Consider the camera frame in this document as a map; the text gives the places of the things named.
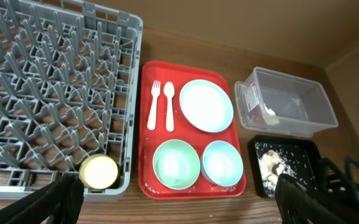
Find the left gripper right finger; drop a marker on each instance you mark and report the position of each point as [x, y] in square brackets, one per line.
[298, 203]

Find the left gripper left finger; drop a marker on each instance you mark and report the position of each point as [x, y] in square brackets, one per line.
[58, 202]

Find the food scraps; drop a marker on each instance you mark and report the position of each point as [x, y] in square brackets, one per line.
[271, 167]

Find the yellow plastic cup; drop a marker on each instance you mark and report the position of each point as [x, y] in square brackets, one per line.
[98, 172]

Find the light blue bowl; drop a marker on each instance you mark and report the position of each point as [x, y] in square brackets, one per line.
[221, 164]

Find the white napkin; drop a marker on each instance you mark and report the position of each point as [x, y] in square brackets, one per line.
[269, 116]

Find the red ketchup packet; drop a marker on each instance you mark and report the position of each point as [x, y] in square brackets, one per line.
[253, 104]

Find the green bowl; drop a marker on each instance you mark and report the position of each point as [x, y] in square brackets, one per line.
[176, 164]

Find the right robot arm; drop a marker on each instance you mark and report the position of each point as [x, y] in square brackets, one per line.
[339, 184]

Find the black waste tray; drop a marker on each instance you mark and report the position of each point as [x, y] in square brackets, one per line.
[302, 156]

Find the grey dishwasher rack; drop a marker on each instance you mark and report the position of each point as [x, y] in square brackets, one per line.
[68, 90]

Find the clear plastic bin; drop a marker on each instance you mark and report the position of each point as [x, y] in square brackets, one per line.
[301, 105]

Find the red plastic tray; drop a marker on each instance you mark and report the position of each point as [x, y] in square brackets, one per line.
[149, 140]

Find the large light blue plate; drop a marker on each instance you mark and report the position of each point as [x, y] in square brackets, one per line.
[206, 106]

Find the white plastic fork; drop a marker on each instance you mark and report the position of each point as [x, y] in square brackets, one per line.
[155, 92]

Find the white plastic spoon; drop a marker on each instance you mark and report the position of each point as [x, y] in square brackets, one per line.
[169, 92]

